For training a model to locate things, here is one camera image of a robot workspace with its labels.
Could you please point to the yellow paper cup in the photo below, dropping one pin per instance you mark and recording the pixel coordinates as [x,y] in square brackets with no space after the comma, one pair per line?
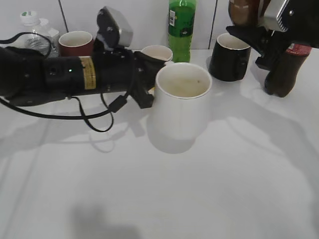
[159,52]

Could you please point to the black ceramic mug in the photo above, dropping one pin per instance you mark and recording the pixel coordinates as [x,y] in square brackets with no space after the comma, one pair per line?
[230,58]

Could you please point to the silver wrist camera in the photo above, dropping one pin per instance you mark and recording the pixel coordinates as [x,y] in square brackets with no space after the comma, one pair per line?
[113,29]
[273,15]

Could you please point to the white ceramic mug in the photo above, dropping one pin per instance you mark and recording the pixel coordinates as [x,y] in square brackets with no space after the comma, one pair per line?
[180,112]

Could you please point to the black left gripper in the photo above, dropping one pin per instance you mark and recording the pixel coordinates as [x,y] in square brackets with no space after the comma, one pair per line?
[116,71]

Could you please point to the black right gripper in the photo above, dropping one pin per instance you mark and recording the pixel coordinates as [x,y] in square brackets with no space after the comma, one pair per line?
[301,17]

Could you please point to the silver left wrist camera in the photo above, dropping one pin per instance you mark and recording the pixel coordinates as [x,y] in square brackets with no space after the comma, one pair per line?
[113,29]

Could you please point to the clear water bottle green label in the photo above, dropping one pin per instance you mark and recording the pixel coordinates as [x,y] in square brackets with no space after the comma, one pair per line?
[39,38]

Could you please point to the dark cola bottle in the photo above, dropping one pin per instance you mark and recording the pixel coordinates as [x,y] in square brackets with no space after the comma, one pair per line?
[282,78]

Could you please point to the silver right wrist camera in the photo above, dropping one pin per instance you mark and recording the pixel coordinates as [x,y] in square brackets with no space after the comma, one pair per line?
[273,15]

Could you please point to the brown drink bottle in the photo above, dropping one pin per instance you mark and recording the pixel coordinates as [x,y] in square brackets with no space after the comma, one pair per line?
[245,12]

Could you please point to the green soda bottle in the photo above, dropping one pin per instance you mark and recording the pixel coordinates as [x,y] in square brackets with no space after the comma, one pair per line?
[181,15]

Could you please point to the dark red mug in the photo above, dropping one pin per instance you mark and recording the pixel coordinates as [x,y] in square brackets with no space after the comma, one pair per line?
[76,43]

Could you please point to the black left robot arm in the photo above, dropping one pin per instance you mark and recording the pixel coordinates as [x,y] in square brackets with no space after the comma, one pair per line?
[28,78]

